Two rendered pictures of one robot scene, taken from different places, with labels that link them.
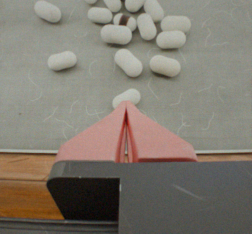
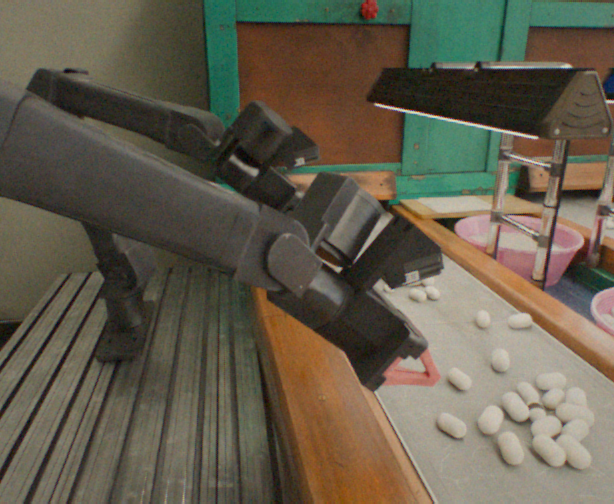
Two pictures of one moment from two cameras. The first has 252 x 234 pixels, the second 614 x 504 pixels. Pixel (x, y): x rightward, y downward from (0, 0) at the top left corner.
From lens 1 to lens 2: 48 cm
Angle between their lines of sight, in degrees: 68
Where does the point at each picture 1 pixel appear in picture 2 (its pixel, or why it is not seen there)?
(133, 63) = (489, 415)
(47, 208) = (337, 385)
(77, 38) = (491, 387)
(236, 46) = not seen: outside the picture
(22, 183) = (349, 371)
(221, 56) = not seen: outside the picture
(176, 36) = (550, 444)
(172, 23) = (565, 440)
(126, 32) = (519, 406)
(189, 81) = (513, 481)
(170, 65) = (510, 443)
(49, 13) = (496, 358)
